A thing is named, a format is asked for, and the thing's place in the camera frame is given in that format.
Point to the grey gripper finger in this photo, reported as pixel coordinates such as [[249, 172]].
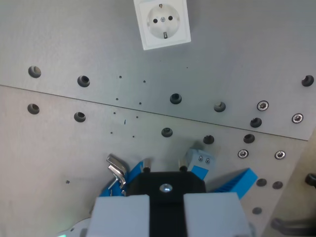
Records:
[[214, 217], [118, 217]]

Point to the black power plug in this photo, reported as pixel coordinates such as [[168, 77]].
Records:
[[170, 185]]

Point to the blue ribbed plastic block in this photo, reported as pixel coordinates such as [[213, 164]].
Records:
[[234, 182]]

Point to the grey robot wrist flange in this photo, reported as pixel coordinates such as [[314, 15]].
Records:
[[74, 229]]

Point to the grey block with blue face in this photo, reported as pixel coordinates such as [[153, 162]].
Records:
[[201, 161]]

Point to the silver screw with washer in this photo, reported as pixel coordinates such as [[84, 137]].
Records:
[[297, 118], [243, 153], [280, 154], [262, 105]]

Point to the black knob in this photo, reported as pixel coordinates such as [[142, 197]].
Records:
[[311, 179]]

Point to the bent metal bracket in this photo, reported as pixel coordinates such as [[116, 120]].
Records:
[[118, 169]]

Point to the white wall socket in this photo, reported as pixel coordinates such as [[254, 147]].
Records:
[[163, 22]]

